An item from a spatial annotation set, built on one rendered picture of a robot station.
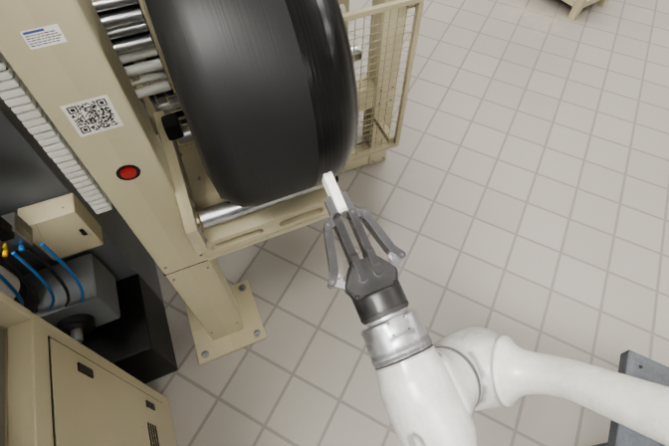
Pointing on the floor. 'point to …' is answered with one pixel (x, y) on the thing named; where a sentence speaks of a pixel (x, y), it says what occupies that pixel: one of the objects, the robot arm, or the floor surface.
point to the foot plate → (211, 349)
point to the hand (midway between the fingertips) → (334, 194)
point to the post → (41, 86)
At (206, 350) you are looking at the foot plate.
